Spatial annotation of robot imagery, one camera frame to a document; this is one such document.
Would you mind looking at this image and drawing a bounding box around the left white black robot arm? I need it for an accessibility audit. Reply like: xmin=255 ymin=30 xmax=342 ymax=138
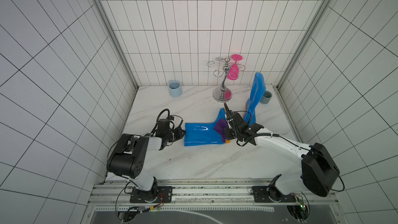
xmin=107 ymin=115 xmax=186 ymax=193

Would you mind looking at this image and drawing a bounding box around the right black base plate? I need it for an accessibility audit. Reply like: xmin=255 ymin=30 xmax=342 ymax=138
xmin=250 ymin=186 xmax=297 ymax=203

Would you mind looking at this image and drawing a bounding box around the chrome glass holder stand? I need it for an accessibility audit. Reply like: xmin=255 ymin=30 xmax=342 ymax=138
xmin=206 ymin=57 xmax=246 ymax=103

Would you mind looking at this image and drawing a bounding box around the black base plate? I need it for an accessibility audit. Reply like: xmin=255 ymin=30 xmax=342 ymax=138
xmin=250 ymin=186 xmax=297 ymax=203
xmin=130 ymin=186 xmax=173 ymax=204

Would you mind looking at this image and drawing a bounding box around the purple cloth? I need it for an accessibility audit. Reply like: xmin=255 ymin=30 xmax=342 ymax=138
xmin=214 ymin=119 xmax=228 ymax=143

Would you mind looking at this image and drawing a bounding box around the grey-teal cup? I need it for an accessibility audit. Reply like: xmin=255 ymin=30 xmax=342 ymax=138
xmin=260 ymin=91 xmax=273 ymax=104

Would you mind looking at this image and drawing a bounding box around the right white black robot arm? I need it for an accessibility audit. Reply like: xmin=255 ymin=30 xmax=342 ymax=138
xmin=226 ymin=110 xmax=341 ymax=202

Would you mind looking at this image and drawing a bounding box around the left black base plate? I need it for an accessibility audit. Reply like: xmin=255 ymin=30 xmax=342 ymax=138
xmin=130 ymin=186 xmax=173 ymax=204

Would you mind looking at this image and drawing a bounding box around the pink wine glass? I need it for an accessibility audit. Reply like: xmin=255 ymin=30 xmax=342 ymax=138
xmin=227 ymin=54 xmax=243 ymax=80

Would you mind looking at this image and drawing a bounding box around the blue rubber boot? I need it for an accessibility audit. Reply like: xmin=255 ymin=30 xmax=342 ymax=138
xmin=184 ymin=108 xmax=230 ymax=147
xmin=244 ymin=72 xmax=266 ymax=124

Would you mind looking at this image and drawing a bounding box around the aluminium mounting rail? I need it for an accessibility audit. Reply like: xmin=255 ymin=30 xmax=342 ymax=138
xmin=88 ymin=179 xmax=338 ymax=212

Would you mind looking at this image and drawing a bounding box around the light blue mug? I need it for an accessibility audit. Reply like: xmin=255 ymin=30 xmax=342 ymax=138
xmin=169 ymin=80 xmax=182 ymax=97

